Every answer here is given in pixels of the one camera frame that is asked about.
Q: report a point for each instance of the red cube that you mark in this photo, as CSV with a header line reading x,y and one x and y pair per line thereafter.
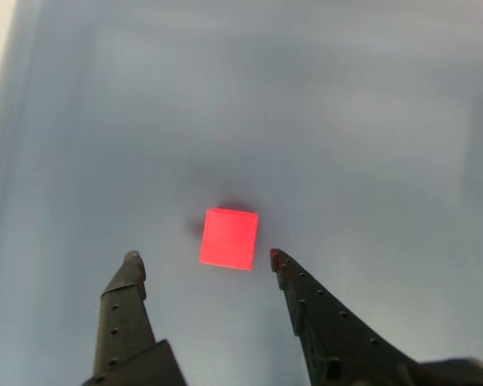
x,y
229,241

